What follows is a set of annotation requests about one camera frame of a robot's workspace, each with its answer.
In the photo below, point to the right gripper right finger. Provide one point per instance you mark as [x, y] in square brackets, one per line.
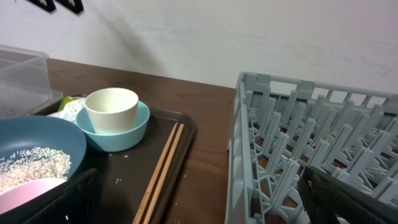
[326, 198]

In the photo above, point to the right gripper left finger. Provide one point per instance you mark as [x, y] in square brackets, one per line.
[75, 201]

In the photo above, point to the pink cup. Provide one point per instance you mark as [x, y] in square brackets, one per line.
[26, 192]

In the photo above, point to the white tissue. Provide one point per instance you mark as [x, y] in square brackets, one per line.
[70, 111]

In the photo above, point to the white cup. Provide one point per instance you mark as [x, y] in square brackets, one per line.
[112, 110]

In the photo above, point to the green yellow snack wrapper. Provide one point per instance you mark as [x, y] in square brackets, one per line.
[66, 100]

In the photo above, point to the grey dishwasher rack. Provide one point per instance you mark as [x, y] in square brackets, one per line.
[278, 126]

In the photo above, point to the left wooden chopstick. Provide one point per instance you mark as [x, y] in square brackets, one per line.
[141, 212]

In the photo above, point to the light blue bowl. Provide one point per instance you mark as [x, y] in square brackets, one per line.
[114, 142]

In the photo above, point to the large dark blue plate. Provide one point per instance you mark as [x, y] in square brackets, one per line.
[43, 131]

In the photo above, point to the clear plastic bin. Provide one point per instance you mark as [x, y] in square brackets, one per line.
[25, 84]

